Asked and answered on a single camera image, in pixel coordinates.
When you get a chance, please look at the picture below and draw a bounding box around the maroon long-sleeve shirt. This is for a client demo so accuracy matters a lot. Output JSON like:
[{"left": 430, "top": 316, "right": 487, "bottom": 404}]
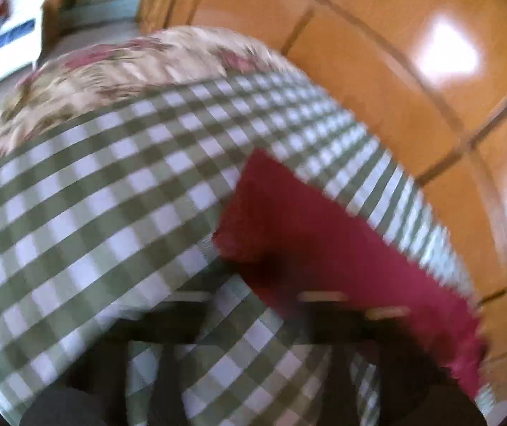
[{"left": 213, "top": 149, "right": 486, "bottom": 398}]

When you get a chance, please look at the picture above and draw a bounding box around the green white checkered bedsheet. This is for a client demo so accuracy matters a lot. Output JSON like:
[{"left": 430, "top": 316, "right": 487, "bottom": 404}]
[{"left": 0, "top": 71, "right": 491, "bottom": 425}]

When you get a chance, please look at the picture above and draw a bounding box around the floral quilt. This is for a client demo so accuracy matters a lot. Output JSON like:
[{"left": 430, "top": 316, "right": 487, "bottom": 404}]
[{"left": 0, "top": 26, "right": 295, "bottom": 159}]

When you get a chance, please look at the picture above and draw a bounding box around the orange wooden wardrobe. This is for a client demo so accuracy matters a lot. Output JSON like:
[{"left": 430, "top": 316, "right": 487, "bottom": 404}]
[{"left": 139, "top": 0, "right": 507, "bottom": 398}]

